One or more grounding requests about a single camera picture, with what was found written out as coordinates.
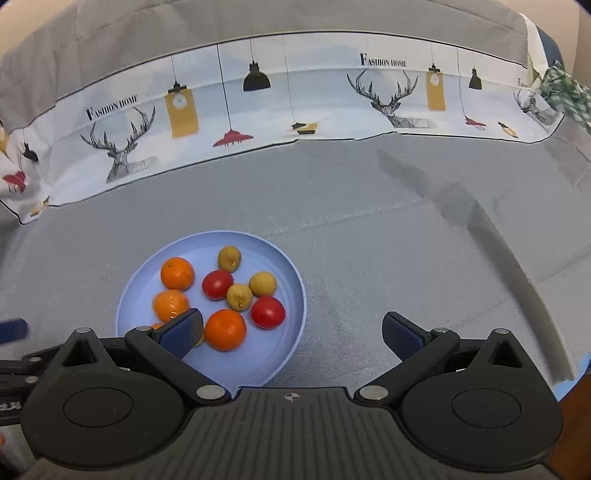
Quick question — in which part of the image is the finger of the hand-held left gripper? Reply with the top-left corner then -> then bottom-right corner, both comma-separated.
0,318 -> 30,345
58,308 -> 232,408
355,311 -> 532,408
0,353 -> 63,389

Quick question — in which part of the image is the deer and lamp printed cloth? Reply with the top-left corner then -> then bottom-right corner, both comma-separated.
0,31 -> 566,227

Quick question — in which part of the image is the plastic-wrapped orange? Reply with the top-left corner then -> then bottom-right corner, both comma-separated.
153,289 -> 190,323

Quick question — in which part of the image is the green checked cloth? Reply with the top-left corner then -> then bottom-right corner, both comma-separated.
531,62 -> 591,136

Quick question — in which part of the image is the light blue plate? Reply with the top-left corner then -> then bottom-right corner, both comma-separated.
115,231 -> 308,387

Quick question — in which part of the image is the red tomato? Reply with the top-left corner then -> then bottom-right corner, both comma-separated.
202,270 -> 234,301
250,296 -> 286,330

